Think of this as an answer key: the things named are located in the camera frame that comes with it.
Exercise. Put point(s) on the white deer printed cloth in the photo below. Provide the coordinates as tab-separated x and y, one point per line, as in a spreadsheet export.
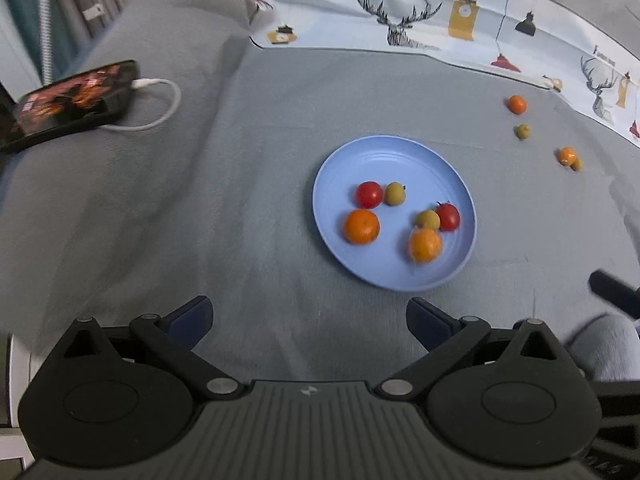
325	15

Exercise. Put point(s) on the white bed frame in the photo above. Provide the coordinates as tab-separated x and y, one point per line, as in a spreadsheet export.
15	390

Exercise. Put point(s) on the small orange tangerine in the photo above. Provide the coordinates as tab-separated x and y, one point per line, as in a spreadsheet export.
566	154
425	246
516	104
361	227

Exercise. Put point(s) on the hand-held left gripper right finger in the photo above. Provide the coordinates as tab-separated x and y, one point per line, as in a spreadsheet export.
429	321

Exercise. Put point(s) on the red cherry tomato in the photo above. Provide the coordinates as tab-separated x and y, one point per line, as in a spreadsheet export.
369	195
449	217

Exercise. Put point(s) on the grey clothing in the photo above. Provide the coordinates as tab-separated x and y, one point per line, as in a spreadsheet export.
607	347

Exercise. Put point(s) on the black smartphone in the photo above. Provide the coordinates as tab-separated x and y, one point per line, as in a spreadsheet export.
65	102

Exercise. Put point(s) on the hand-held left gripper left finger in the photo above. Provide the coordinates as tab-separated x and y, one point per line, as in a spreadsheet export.
192	319

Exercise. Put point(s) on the white patterned pole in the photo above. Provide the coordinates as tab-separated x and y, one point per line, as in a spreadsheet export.
46	25

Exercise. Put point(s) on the small green jujube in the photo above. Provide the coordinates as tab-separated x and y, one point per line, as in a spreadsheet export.
523	131
394	194
427	219
577	164

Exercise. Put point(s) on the white curtain tag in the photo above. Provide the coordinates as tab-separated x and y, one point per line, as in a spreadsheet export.
94	12

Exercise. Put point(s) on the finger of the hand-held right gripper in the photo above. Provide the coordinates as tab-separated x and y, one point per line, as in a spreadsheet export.
615	291

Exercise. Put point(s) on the grey bed sheet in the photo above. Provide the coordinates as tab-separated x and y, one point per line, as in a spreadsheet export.
200	210

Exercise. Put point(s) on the blue plate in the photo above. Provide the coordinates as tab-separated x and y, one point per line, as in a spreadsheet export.
395	265

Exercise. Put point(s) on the teal curtain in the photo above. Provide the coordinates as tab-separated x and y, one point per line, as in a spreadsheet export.
22	5

